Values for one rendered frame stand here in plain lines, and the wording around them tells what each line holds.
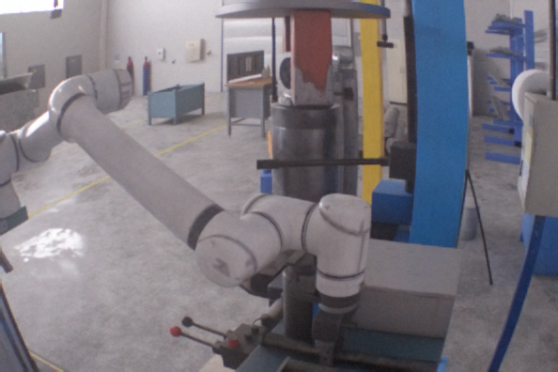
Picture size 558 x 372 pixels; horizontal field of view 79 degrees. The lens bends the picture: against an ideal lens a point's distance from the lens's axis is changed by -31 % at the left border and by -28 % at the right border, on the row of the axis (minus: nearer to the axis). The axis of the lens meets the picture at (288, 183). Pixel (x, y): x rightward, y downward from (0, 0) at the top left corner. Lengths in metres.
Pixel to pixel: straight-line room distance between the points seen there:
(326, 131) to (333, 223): 0.69
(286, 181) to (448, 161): 0.52
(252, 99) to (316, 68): 6.30
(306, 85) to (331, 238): 0.56
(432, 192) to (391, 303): 0.44
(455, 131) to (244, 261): 0.77
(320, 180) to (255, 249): 0.76
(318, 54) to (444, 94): 0.37
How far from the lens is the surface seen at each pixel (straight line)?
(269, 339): 0.96
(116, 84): 1.08
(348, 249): 0.75
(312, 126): 1.37
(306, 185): 1.42
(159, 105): 9.54
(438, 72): 1.24
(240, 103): 7.61
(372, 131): 4.05
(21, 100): 9.12
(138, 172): 0.78
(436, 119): 1.26
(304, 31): 1.21
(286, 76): 1.48
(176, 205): 0.73
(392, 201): 1.54
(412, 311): 1.00
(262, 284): 1.47
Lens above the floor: 1.70
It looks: 18 degrees down
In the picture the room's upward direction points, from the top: 1 degrees counter-clockwise
